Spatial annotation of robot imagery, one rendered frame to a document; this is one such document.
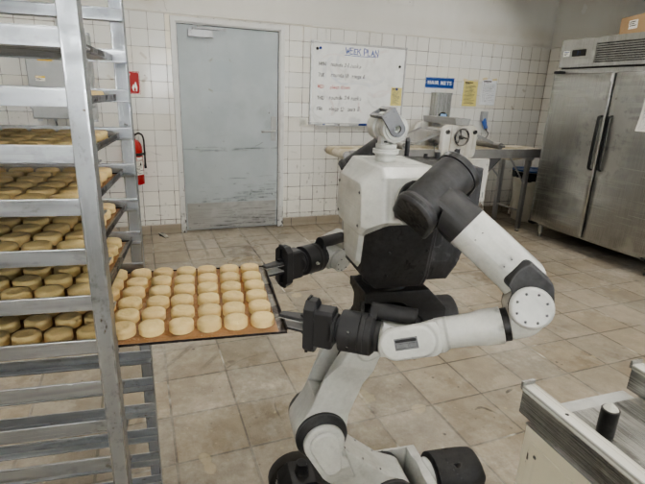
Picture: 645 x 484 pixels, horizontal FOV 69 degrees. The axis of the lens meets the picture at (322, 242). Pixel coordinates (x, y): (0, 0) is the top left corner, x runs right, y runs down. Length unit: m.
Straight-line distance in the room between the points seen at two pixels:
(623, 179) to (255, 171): 3.53
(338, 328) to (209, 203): 4.22
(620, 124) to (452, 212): 4.19
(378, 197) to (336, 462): 0.73
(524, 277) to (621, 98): 4.22
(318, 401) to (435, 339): 0.48
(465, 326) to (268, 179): 4.37
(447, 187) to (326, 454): 0.78
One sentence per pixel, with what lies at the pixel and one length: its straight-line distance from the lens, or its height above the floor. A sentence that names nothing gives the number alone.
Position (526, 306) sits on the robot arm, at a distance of 0.92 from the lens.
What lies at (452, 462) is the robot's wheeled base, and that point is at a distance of 1.66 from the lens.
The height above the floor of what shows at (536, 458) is 0.79.
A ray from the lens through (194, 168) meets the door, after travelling 5.02.
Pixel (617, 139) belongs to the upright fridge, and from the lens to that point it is 5.06.
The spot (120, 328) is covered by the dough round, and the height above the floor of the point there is 0.97.
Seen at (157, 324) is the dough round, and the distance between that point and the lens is 1.02.
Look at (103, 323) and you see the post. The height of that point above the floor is 1.02.
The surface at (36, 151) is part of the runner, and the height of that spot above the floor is 1.33.
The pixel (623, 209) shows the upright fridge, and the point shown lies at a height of 0.55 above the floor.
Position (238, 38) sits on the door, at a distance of 5.06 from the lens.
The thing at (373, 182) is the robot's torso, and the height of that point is 1.25.
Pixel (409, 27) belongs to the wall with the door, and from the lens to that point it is 5.73.
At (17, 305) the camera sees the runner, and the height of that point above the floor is 1.05.
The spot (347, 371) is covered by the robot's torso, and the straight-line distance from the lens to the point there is 1.25.
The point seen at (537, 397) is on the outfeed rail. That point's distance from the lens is 1.02.
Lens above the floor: 1.43
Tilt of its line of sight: 17 degrees down
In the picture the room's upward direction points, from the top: 2 degrees clockwise
